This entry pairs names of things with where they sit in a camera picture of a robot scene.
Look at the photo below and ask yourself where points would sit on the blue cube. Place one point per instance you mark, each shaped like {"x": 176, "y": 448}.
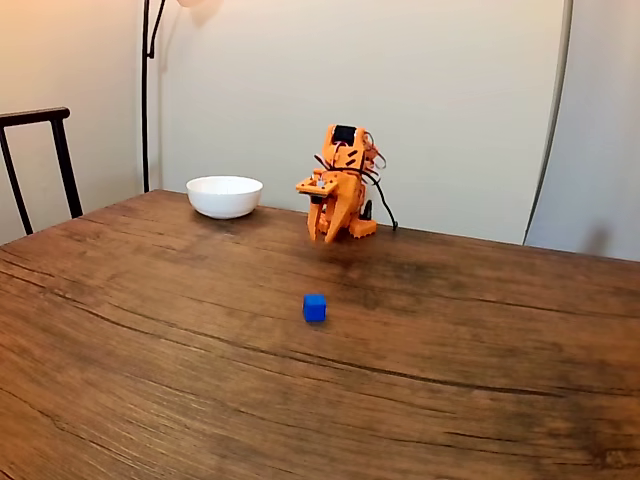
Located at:
{"x": 314, "y": 307}

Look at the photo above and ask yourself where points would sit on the white bowl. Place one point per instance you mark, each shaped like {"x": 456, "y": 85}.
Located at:
{"x": 225, "y": 197}

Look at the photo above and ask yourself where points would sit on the black table clamp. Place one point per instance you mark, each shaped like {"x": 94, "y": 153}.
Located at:
{"x": 369, "y": 210}

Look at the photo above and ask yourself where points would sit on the black floor lamp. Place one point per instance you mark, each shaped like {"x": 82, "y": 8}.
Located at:
{"x": 145, "y": 100}

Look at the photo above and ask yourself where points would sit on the black chair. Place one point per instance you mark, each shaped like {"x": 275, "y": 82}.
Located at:
{"x": 61, "y": 150}

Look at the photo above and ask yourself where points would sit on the orange framed gripper camera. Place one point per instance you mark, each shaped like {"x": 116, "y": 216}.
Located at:
{"x": 315, "y": 185}

